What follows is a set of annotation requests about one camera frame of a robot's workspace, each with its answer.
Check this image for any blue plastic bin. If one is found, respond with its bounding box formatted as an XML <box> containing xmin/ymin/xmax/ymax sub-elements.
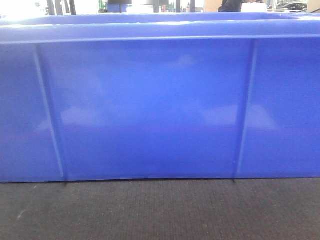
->
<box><xmin>0</xmin><ymin>12</ymin><xmax>320</xmax><ymax>183</ymax></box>

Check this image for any black conveyor belt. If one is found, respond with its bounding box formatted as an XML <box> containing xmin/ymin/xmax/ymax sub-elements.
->
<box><xmin>0</xmin><ymin>178</ymin><xmax>320</xmax><ymax>240</ymax></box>

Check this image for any person in dark clothes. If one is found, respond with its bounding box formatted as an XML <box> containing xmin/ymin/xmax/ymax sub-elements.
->
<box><xmin>218</xmin><ymin>0</ymin><xmax>243</xmax><ymax>12</ymax></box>

